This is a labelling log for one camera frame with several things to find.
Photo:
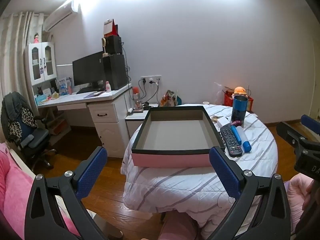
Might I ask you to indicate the small black speaker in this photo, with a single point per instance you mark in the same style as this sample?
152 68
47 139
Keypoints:
113 45

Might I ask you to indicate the black keyboard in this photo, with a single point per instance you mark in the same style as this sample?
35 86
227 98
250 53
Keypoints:
86 90

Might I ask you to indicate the white hutch cabinet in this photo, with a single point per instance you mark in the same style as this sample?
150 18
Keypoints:
41 62

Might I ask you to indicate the cream curtain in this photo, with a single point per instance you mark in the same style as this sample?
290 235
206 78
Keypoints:
12 55

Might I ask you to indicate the pink blanket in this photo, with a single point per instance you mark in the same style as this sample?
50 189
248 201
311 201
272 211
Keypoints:
15 187

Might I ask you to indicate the small pink trinket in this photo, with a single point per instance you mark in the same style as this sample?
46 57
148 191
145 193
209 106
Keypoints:
235 123

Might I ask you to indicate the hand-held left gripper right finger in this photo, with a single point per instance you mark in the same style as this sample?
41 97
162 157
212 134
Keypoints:
223 172

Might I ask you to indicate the orange plush toy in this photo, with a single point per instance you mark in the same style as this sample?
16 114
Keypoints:
240 91

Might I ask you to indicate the lint roller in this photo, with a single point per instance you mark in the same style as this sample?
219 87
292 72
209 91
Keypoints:
130 111

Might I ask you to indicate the white wall outlet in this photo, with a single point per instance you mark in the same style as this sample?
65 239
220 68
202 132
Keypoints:
151 80

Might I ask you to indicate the small doll figure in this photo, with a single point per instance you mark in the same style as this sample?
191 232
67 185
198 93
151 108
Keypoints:
36 38

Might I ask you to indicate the white air conditioner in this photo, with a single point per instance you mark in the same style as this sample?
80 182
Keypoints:
60 16

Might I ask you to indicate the bottle with red cap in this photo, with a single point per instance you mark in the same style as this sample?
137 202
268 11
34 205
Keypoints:
136 97

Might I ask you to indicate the clear plastic bag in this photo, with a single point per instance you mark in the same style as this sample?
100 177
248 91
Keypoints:
220 88

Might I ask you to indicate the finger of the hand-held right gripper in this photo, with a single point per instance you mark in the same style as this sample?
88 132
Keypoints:
310 122
287 131

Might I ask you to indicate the black computer tower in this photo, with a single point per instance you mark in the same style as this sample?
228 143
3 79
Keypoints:
115 72

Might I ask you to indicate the pink lotion bottle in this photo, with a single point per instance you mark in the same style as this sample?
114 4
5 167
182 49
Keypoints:
108 87

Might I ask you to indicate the translucent tube with blue cap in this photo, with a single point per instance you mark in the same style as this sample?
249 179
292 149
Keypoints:
243 137

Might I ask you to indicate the red basket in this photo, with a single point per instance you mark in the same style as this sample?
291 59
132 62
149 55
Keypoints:
228 100

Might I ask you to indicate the black computer monitor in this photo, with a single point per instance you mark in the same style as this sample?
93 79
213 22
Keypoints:
87 70

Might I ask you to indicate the person's leg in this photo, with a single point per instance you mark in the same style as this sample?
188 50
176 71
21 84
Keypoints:
177 227

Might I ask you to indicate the blue box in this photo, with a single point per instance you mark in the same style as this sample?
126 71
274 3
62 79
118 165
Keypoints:
64 85

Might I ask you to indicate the white desk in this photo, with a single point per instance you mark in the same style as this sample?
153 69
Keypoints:
105 130

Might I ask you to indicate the black remote control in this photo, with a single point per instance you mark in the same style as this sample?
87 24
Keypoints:
230 140

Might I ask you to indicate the small white box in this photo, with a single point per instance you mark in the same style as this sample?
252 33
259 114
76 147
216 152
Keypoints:
221 122

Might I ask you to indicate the white bed frame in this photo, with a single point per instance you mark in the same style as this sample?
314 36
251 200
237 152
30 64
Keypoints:
22 162

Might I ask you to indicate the white nightstand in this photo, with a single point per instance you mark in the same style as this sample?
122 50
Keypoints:
133 127

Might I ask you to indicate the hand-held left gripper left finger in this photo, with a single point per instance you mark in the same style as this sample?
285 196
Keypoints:
91 175

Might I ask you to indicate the red desk calendar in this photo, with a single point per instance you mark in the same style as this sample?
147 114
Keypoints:
110 28

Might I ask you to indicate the person's right hand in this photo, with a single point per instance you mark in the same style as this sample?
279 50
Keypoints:
311 192

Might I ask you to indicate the black office chair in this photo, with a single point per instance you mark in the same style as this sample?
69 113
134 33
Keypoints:
35 135

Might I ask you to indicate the blue marker pen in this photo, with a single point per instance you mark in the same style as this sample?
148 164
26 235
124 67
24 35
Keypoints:
234 133

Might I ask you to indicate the dark jacket with leopard lining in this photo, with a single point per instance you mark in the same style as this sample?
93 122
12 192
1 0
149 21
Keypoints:
15 112

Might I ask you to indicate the snack bags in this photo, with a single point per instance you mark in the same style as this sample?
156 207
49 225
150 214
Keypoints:
170 98

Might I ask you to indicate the pink box tray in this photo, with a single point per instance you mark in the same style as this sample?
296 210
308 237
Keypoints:
175 135

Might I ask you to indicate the blue and black cylindrical can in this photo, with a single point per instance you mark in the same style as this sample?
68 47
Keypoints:
238 110

